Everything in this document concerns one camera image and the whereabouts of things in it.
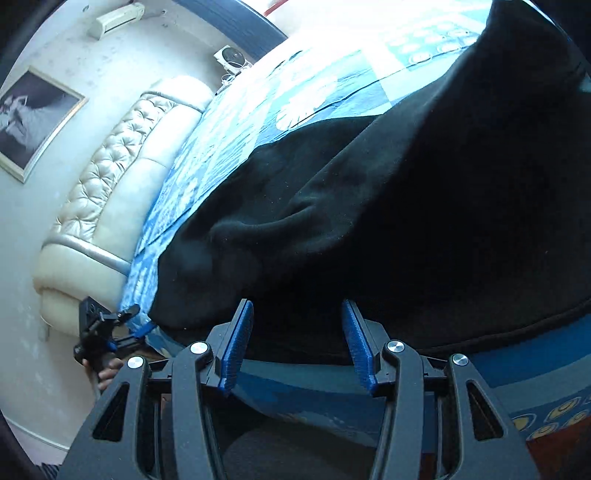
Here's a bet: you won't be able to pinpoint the black pants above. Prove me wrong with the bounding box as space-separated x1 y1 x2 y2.
149 1 590 364

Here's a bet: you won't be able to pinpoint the left hand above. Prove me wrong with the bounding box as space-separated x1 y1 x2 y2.
82 358 124 393

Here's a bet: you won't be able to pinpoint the cream tufted headboard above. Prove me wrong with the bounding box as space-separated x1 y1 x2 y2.
33 75 213 336

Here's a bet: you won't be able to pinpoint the framed black white photograph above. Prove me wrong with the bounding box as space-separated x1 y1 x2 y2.
1 67 87 183

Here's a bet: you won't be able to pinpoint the small white fan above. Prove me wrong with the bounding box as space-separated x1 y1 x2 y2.
213 45 252 76

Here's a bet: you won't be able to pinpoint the blue patterned bed sheet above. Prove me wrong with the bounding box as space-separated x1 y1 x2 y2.
121 1 590 444

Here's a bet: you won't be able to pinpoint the dark blue curtain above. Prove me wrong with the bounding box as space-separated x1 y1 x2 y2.
177 0 287 56

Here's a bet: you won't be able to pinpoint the white wall air conditioner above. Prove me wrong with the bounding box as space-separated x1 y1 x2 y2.
88 2 145 40

